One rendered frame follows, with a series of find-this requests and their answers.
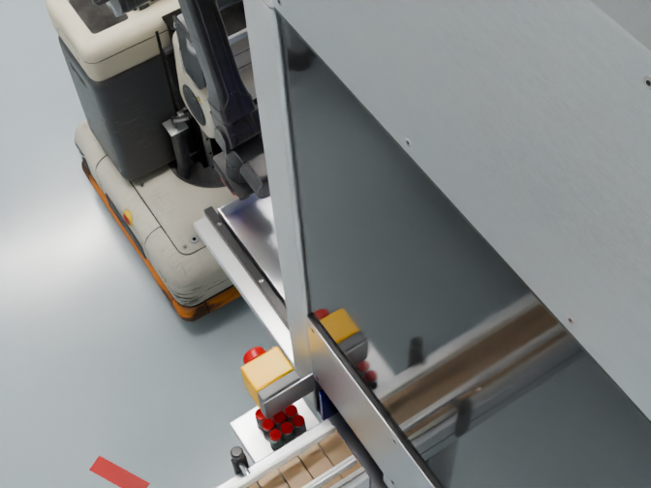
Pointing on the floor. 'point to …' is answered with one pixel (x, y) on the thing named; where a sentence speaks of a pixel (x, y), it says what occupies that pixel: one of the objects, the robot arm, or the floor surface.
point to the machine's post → (282, 175)
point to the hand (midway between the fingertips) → (241, 193)
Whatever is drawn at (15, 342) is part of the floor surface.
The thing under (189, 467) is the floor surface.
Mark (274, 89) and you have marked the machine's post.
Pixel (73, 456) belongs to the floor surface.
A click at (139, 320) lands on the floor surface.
